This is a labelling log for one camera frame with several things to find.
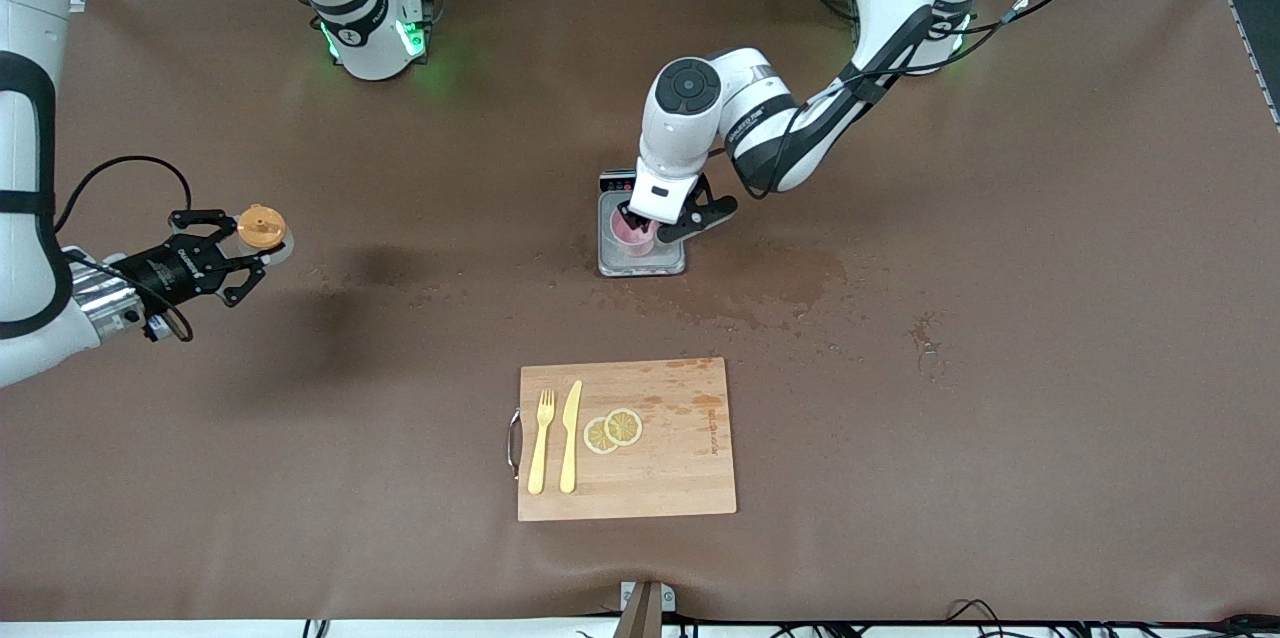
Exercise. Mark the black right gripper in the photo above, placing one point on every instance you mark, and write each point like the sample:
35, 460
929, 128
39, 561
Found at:
160, 270

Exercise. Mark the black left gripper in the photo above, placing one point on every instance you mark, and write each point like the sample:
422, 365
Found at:
632, 216

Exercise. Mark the pink plastic cup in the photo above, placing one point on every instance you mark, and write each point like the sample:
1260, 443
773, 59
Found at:
640, 246

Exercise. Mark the squeeze bottle with orange cap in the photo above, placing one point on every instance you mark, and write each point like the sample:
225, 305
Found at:
262, 226

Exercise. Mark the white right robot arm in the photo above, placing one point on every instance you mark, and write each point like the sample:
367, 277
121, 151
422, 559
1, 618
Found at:
25, 48

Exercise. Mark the silver digital kitchen scale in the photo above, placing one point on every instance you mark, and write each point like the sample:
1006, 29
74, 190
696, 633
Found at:
665, 263

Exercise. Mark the dried lemon slice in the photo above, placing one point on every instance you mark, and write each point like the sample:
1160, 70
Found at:
624, 427

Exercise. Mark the yellow plastic knife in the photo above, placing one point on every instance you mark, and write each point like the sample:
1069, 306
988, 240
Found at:
569, 458

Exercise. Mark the yellow plastic fork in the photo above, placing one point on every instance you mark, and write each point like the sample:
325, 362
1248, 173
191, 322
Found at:
540, 458

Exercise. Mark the brown table mat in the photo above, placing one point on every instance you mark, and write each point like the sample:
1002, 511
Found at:
900, 418

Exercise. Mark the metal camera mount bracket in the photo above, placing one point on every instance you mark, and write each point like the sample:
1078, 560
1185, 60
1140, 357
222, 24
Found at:
645, 613

